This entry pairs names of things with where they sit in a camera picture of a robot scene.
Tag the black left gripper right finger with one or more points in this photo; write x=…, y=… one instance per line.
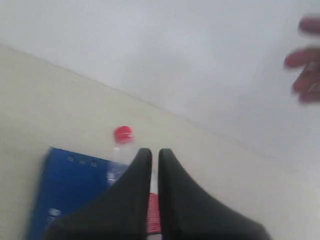
x=188, y=212

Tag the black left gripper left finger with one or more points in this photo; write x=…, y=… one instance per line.
x=119, y=213

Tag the blue notebook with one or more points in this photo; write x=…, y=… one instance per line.
x=68, y=181

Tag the clear bottle red cap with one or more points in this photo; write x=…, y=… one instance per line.
x=125, y=150

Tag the person's open hand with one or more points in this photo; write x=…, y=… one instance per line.
x=307, y=84

